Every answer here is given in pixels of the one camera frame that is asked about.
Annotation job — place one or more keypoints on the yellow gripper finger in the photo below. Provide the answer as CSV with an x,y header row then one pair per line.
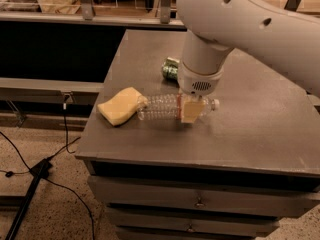
x,y
192,106

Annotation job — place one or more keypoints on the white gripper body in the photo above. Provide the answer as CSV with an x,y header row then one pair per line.
x,y
199,83

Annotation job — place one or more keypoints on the clear plastic water bottle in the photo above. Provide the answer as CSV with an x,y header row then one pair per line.
x,y
169,106

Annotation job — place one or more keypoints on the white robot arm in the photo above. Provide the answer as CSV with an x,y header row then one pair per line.
x,y
286,41

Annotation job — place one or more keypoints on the yellow sponge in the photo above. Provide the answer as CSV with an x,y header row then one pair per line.
x,y
121,107

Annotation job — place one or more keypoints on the crushed green soda can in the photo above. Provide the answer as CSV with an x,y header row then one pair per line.
x,y
169,68

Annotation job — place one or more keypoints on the grey drawer cabinet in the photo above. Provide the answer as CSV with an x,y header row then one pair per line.
x,y
253,161

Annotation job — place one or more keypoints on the black floor stand bar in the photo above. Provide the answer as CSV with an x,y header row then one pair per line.
x,y
39,171

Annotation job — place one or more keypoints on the top drawer metal handle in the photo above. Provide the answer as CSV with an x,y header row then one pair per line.
x,y
199,203

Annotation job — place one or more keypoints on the drawer metal handle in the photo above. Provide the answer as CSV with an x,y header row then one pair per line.
x,y
199,203
190,228

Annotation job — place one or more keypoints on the grey metal rail frame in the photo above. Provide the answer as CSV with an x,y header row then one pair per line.
x,y
100,19

